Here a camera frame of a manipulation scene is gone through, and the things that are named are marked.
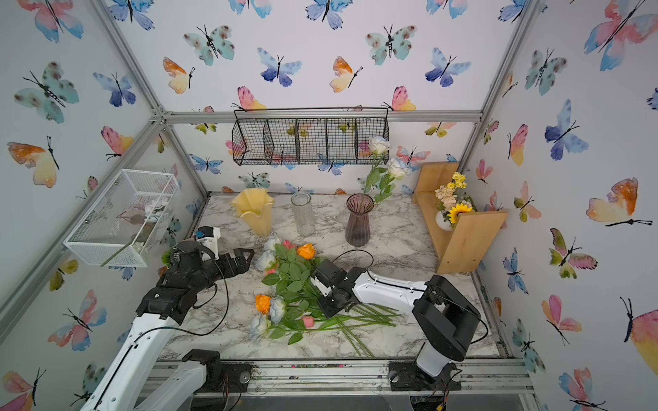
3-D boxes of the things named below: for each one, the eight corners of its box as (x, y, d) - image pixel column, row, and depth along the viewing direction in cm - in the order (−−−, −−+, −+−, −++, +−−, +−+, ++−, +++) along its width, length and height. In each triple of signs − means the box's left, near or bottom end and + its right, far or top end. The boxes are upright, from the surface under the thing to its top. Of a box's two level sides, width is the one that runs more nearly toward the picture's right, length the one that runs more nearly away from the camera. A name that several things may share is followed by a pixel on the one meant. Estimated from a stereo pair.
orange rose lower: (256, 314, 87) (252, 310, 84) (259, 299, 90) (256, 294, 87) (271, 314, 87) (268, 310, 84) (274, 299, 90) (271, 294, 87)
